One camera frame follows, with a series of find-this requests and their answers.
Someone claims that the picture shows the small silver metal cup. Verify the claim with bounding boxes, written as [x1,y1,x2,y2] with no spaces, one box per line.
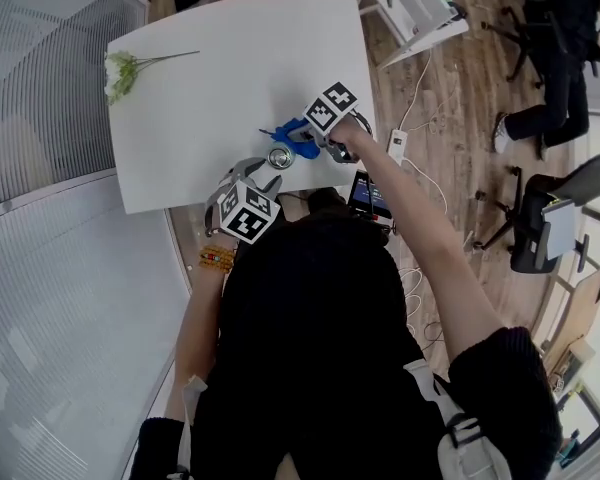
[266,143,297,171]

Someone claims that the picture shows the person's left forearm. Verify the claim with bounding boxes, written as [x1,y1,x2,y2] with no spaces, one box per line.
[164,262,231,422]

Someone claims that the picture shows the white strap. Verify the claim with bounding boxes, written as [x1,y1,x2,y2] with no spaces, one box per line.
[179,375,209,474]

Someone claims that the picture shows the blue cloth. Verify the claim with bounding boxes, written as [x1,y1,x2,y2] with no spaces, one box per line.
[258,116,322,162]

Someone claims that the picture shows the grey bag with strap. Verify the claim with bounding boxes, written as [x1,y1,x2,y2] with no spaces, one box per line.
[402,357,511,480]

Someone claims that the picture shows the black waist-mounted screen device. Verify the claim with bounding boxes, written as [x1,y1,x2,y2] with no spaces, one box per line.
[348,170,396,234]

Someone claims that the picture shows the grey pad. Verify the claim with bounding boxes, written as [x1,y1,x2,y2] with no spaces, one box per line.
[542,200,579,262]

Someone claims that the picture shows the ribbed glass partition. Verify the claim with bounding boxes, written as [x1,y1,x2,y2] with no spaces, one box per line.
[0,0,149,224]

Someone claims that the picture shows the orange bead bracelet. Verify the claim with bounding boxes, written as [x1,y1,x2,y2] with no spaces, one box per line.
[198,245,237,273]

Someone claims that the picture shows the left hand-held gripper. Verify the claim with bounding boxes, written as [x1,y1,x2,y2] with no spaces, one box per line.
[203,156,283,245]

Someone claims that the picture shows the black office chair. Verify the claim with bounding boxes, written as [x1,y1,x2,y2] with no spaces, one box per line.
[474,153,600,274]
[484,0,600,89]

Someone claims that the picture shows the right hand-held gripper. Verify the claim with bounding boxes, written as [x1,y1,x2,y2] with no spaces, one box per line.
[279,81,360,165]

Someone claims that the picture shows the white cable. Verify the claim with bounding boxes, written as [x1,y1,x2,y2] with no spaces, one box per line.
[397,47,434,132]

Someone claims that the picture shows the white artificial flowers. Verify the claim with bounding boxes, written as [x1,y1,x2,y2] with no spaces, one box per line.
[103,49,201,107]

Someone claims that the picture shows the white power strip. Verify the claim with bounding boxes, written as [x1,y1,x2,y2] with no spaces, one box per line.
[387,128,409,167]

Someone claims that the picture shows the person's black sweater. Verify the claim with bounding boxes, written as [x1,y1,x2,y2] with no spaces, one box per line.
[129,192,564,480]

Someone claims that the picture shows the person's right forearm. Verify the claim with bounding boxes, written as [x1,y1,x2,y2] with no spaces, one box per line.
[337,117,506,364]

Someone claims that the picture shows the wooden desk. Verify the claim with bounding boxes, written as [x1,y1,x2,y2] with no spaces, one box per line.
[544,257,600,369]

